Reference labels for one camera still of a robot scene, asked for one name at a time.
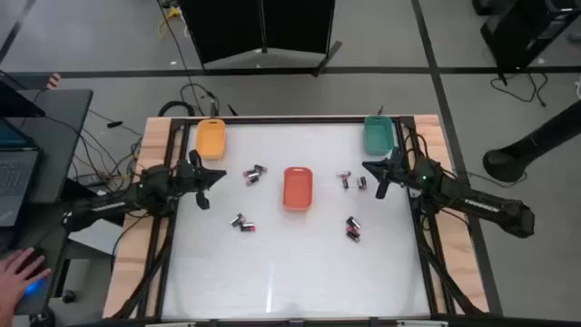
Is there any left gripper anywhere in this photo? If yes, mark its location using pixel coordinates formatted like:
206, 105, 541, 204
176, 148, 228, 211

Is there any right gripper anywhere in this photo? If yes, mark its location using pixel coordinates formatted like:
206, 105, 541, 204
361, 147, 413, 200

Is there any teal plastic bin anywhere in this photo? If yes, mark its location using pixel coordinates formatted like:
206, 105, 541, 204
363, 114, 396, 157

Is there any yellow plastic bin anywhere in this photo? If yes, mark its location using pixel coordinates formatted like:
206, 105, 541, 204
195, 118, 227, 161

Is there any red-orange plastic bin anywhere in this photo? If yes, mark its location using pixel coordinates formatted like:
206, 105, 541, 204
282, 165, 314, 212

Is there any grey power strip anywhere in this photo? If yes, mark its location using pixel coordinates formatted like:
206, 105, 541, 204
74, 173, 113, 187

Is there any grey flat box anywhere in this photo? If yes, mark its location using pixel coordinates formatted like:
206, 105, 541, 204
67, 217, 126, 256

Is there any black flat panel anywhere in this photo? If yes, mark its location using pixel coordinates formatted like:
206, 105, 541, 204
61, 178, 105, 203

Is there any black folding partition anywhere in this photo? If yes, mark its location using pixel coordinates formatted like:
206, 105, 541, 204
176, 0, 344, 77

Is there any black desk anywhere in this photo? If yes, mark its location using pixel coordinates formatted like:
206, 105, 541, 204
0, 88, 94, 317

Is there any black stand pole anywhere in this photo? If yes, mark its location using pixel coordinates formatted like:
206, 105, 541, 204
482, 99, 581, 183

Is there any grey laptop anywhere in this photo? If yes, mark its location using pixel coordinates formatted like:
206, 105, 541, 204
0, 116, 43, 228

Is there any black equipment cabinet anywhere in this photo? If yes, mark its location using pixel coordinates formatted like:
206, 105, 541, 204
471, 0, 581, 74

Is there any black monitor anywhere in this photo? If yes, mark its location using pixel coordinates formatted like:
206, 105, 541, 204
0, 70, 46, 118

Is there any person's hand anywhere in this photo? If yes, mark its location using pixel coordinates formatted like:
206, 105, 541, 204
0, 247, 52, 327

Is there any thick black cable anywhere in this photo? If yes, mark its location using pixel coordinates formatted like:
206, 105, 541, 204
157, 100, 196, 118

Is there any black aluminium table frame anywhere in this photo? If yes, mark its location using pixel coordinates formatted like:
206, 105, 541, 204
108, 115, 491, 327

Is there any long thin black cable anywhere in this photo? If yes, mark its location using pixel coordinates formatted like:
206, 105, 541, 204
156, 0, 205, 117

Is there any black cable with plug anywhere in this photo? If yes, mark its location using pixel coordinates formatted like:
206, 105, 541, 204
488, 71, 550, 109

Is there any yellow cable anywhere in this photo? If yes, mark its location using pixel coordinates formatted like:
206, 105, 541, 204
156, 6, 182, 40

